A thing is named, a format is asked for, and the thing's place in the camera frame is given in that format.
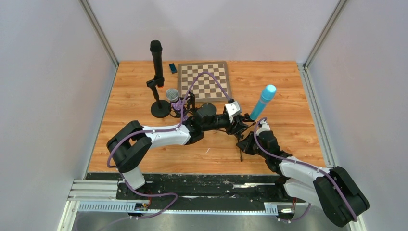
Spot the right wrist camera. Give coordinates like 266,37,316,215
256,121,271,136

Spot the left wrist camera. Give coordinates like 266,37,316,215
225,101,242,123

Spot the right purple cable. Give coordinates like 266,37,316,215
253,117,358,223

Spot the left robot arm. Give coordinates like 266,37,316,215
106,102,252,190

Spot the black clip tripod mic stand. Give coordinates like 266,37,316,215
213,115,255,162

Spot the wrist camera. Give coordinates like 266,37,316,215
225,101,242,123
256,121,271,136

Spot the black round-base mic stand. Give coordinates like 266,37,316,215
146,76,171,118

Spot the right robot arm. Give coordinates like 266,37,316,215
236,131,370,227

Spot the blue microphone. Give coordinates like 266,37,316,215
250,84,277,120

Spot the chessboard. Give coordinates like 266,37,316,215
178,61,232,103

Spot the black microphone orange end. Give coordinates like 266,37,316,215
150,40,164,88

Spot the blue toy brick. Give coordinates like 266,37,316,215
169,63,177,74

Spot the purple glitter microphone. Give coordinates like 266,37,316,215
166,88,184,111

